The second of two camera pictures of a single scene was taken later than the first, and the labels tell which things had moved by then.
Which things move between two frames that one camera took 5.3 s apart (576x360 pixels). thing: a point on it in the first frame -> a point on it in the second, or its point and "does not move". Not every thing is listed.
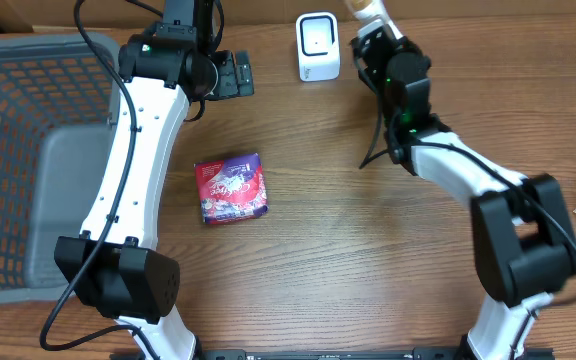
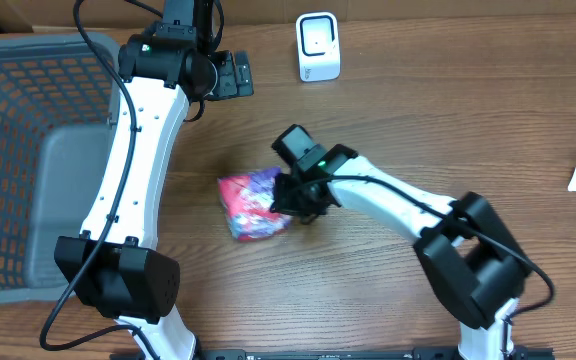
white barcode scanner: (317, 46) does not move
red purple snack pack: (232, 189) -> (247, 201)
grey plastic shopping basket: (42, 114) does not move
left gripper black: (230, 85) does not move
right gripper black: (387, 37) -> (281, 203)
